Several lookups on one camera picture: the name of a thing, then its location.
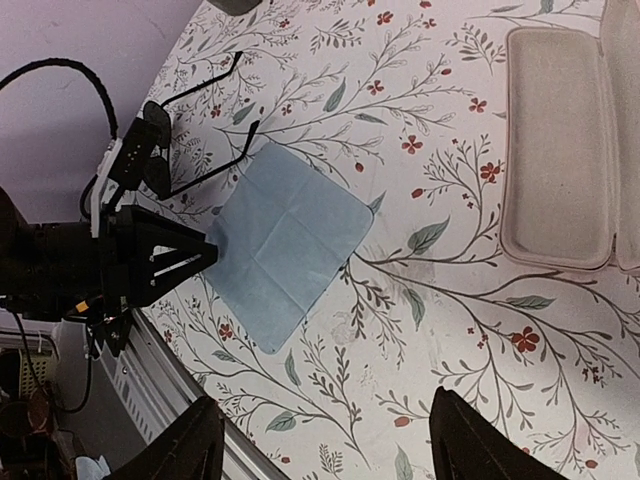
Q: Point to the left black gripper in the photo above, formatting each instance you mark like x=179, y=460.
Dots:
x=75, y=274

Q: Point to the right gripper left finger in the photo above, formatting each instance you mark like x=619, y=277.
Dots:
x=191, y=447

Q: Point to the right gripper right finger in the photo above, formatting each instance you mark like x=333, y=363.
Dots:
x=466, y=446

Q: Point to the light blue cleaning cloth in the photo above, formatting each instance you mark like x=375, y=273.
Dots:
x=282, y=237

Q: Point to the pink glasses case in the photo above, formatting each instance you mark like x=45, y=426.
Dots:
x=571, y=191

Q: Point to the black round sunglasses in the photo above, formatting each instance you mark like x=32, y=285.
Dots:
x=156, y=171

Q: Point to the dark grey mug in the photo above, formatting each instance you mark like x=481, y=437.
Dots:
x=235, y=7

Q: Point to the front aluminium rail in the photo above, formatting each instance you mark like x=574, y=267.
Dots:
x=155, y=389

